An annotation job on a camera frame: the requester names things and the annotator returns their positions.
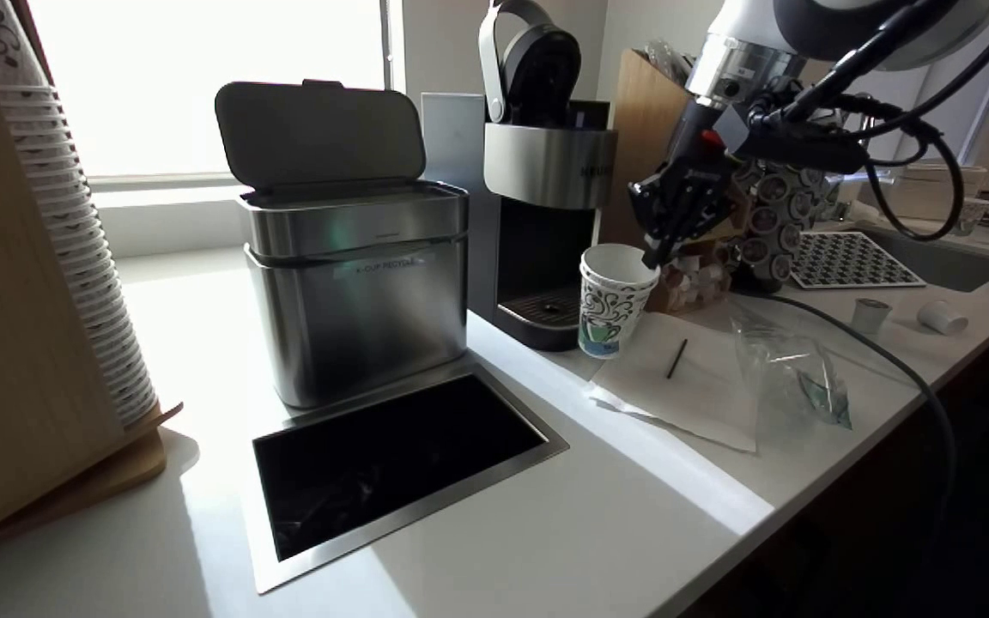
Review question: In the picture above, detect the black coffee machine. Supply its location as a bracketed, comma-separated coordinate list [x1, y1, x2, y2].
[477, 0, 615, 351]

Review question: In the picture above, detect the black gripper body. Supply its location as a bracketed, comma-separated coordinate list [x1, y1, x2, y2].
[627, 103, 737, 269]

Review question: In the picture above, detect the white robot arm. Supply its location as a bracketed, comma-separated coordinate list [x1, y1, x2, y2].
[627, 0, 989, 269]

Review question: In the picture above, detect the small white cup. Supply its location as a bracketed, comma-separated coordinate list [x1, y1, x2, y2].
[852, 299, 888, 335]

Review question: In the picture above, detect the wooden cup dispenser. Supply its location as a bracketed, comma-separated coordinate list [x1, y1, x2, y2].
[0, 114, 169, 534]

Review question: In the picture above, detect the steel trash bin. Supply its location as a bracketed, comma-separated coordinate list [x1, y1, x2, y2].
[211, 80, 468, 412]

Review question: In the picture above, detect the clear plastic bag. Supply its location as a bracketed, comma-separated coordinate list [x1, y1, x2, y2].
[732, 310, 852, 430]

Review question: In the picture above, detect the countertop trash chute frame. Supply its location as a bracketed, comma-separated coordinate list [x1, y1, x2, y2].
[242, 367, 567, 593]

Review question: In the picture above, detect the stack of paper cups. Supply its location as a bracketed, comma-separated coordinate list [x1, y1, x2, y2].
[0, 0, 158, 430]

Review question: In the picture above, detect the patterned paper cup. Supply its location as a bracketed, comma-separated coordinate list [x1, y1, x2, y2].
[576, 245, 658, 360]

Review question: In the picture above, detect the patterned mat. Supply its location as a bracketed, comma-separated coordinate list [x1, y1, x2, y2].
[793, 230, 922, 292]

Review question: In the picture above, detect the black power cable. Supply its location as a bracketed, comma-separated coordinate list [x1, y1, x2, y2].
[746, 285, 960, 542]

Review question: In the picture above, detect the black stir stick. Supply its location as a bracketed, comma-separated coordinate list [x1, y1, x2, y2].
[662, 340, 690, 380]

